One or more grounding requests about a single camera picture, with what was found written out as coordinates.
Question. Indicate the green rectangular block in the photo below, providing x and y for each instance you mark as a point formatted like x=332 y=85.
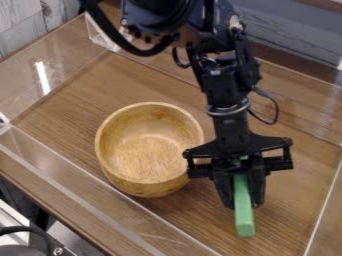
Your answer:
x=243 y=212

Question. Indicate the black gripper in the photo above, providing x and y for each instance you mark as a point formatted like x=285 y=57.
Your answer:
x=237 y=151

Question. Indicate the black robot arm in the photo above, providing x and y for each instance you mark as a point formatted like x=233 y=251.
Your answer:
x=207 y=29

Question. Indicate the clear acrylic tray enclosure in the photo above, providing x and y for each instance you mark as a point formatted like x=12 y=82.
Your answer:
x=64 y=84

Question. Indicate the brown wooden bowl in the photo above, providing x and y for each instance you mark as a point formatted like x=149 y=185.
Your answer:
x=139 y=143

